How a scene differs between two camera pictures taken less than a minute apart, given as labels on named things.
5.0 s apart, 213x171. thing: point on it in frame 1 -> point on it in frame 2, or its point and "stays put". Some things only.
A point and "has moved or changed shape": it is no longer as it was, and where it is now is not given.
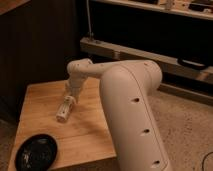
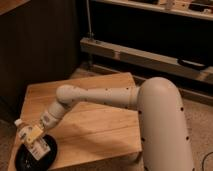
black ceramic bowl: [36, 153] stays put
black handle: [191, 64] stays put
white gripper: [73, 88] -> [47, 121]
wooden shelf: [202, 9] stays put
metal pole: [89, 19] stays put
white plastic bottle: [65, 108] has moved or changed shape
